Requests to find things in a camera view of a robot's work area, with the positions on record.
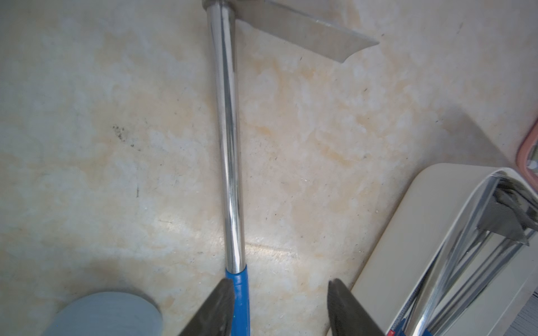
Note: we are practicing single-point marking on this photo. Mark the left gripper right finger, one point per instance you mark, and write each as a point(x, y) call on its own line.
point(346, 315)

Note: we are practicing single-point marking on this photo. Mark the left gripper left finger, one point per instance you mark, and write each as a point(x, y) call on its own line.
point(215, 315)

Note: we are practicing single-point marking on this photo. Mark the white rectangular storage tray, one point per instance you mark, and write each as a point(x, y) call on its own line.
point(414, 236)

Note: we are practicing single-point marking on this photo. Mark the red handled hoe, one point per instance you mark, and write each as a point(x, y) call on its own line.
point(507, 224)

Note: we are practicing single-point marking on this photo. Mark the light blue plastic cup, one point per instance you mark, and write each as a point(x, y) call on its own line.
point(108, 313)

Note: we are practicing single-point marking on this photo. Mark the pink tray under cloth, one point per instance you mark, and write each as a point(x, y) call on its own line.
point(526, 158)

